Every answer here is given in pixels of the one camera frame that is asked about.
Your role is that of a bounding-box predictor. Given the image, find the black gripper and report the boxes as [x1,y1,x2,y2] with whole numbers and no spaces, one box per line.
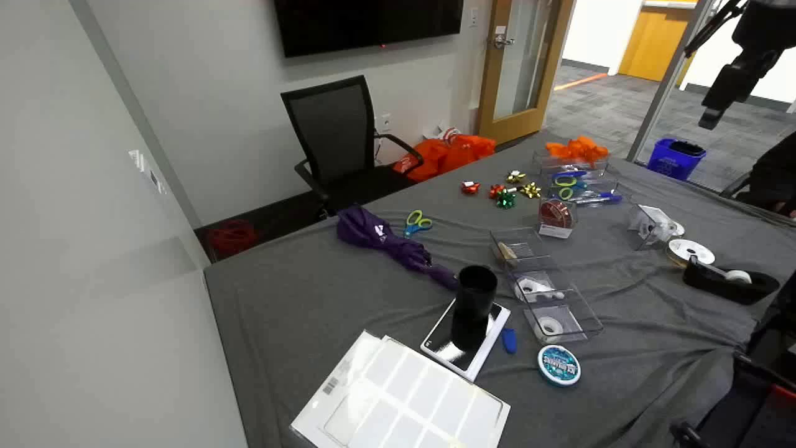
[696,35,780,133]

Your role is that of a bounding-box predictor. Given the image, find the black tape dispenser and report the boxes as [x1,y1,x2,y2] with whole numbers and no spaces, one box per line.
[682,260,780,307]

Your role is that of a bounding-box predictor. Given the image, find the blue bin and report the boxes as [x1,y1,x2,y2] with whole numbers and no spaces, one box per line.
[645,134,708,185]

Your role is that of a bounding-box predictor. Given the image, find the white clear plastic package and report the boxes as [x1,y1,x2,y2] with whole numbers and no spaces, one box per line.
[629,201,688,250]

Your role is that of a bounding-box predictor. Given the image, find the white ribbon spool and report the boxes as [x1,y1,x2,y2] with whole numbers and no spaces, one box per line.
[667,236,716,269]

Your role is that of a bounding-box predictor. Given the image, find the orange cloth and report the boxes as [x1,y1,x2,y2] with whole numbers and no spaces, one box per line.
[543,134,612,168]

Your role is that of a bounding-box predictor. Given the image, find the clear box with blue rings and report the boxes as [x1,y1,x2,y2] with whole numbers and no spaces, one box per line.
[545,159,624,210]

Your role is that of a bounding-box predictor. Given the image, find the clear box with red item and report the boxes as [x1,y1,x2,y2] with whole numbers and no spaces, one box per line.
[535,198,580,244]

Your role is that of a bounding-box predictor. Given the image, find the wooden door with glass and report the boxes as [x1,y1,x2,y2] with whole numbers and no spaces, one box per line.
[476,0,580,148]

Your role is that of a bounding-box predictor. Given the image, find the red green gift bow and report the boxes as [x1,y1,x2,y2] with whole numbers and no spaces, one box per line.
[484,183,518,213]

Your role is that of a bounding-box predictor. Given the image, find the clear box with white item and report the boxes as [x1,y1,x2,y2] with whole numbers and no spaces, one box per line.
[510,269,575,308]

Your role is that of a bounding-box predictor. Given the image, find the clear box with wooden item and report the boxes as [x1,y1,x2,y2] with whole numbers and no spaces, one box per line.
[487,235,537,272]

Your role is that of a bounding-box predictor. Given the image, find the clear flat plastic box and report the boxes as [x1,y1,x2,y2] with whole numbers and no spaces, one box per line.
[523,296,604,347]

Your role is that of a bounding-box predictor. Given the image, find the orange plastic bag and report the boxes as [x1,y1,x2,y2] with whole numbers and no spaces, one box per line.
[392,133,500,185]

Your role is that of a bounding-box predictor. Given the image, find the teal round lid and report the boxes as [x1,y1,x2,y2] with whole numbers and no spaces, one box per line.
[535,343,585,389]

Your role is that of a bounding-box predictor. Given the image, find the blue key tag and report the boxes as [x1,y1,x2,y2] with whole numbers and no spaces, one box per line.
[500,326,523,358]

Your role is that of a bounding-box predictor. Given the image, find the black cup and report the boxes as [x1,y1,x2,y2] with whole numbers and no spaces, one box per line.
[447,265,500,354]

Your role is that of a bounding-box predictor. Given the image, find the green blue scissors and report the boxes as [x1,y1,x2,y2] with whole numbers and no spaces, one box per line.
[402,208,436,240]

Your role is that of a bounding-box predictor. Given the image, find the purple folded umbrella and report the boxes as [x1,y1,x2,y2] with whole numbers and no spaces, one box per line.
[333,204,459,293]

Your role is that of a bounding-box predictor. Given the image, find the black mesh office chair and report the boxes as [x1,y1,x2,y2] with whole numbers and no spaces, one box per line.
[278,73,425,219]

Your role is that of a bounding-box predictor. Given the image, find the grey tablecloth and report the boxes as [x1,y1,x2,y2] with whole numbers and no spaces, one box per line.
[203,133,796,448]

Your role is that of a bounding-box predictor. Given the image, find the white label sheets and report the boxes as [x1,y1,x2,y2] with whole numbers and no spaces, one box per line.
[289,328,514,448]

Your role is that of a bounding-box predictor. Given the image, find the red round object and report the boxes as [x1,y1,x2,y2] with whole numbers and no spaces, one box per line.
[206,219,263,260]

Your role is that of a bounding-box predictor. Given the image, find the metal glass wall frame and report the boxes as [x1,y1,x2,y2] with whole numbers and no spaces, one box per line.
[624,0,716,165]

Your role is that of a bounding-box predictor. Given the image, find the black tablet white frame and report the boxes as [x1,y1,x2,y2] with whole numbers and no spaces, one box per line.
[418,296,514,383]

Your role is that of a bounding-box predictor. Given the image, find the black wall television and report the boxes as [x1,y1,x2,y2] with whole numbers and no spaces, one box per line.
[272,0,468,59]

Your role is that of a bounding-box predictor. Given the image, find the white wall switch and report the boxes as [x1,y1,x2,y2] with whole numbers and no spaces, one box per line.
[127,148,162,194]

